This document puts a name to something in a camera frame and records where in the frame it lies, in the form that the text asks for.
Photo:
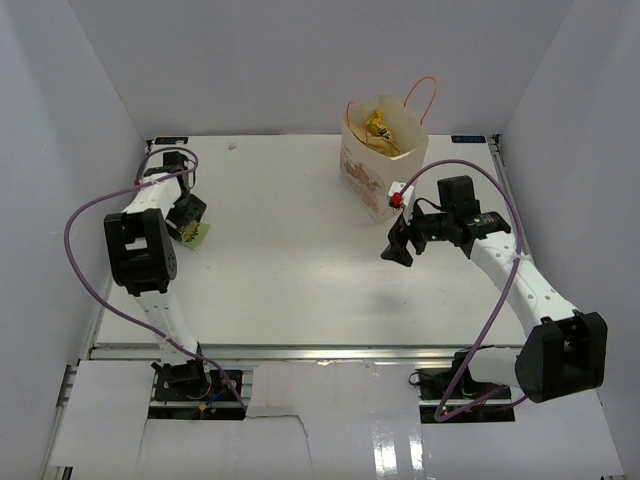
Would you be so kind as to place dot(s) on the green snack packet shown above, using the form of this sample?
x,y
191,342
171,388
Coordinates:
x,y
193,234

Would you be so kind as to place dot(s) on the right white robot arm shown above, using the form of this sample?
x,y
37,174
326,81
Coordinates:
x,y
565,348

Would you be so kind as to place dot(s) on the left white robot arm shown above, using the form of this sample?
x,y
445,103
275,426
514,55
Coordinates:
x,y
140,243

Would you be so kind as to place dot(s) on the yellow candy packet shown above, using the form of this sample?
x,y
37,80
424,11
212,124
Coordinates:
x,y
375,126

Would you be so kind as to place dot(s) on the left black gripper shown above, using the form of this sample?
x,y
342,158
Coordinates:
x,y
194,211

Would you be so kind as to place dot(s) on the aluminium front rail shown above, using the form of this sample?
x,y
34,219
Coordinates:
x,y
230,353

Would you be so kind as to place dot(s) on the white foam board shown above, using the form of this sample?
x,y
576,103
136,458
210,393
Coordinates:
x,y
306,421

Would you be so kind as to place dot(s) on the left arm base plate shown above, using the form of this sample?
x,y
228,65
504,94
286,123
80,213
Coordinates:
x,y
214,400

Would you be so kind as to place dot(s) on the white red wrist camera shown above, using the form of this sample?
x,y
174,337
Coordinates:
x,y
401,197

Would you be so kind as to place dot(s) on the cream paper bag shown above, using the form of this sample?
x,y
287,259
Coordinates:
x,y
370,174

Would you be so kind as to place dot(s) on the large brown snack bag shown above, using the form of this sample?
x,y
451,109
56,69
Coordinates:
x,y
379,145

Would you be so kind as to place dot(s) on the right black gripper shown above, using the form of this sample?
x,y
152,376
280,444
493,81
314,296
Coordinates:
x,y
398,236

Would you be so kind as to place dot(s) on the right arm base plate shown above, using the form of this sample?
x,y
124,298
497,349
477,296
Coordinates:
x,y
431,384

